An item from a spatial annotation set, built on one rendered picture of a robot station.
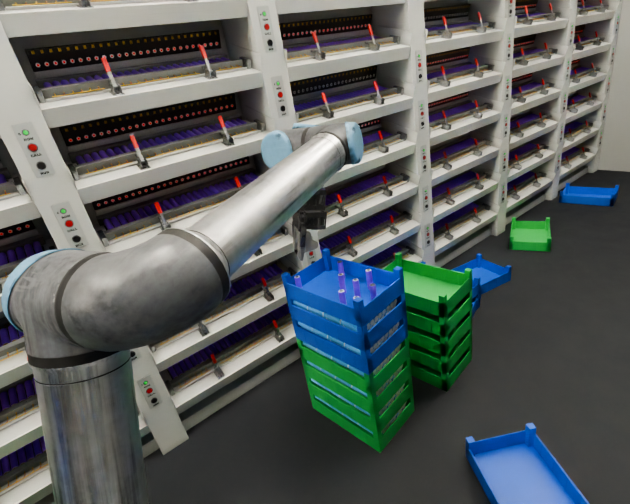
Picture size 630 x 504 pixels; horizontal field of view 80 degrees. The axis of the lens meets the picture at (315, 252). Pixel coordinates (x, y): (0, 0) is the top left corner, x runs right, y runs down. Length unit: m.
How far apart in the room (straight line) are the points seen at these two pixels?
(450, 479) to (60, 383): 1.04
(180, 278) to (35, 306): 0.17
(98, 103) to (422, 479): 1.33
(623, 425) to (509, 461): 0.37
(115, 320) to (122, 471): 0.25
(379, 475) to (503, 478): 0.34
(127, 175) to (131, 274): 0.74
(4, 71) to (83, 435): 0.82
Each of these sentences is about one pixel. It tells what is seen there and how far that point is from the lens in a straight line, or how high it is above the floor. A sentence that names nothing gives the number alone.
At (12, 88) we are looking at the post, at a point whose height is 1.17.
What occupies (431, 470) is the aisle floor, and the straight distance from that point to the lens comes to 1.31.
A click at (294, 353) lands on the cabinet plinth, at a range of 1.67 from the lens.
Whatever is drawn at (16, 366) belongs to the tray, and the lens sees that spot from 1.28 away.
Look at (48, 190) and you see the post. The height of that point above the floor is 0.94.
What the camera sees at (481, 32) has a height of 1.12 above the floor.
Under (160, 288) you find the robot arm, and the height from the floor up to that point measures 0.91.
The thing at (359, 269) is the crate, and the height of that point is 0.51.
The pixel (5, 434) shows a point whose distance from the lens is 1.42.
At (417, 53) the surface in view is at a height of 1.09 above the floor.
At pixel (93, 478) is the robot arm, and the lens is 0.62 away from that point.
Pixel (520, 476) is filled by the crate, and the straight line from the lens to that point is 1.33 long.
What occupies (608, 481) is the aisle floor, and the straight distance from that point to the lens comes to 1.39.
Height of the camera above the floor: 1.08
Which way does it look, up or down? 25 degrees down
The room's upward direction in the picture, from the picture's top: 11 degrees counter-clockwise
